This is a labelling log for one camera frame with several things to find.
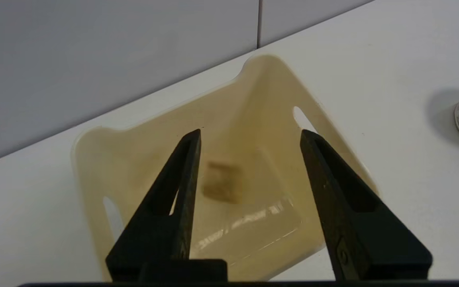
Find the small wooden cube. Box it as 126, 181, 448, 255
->
202, 161, 244, 204

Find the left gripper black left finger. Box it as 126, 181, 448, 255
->
105, 129, 202, 283

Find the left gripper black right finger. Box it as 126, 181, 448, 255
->
300, 130, 433, 281

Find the cream plastic storage box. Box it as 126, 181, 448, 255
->
71, 54, 381, 283

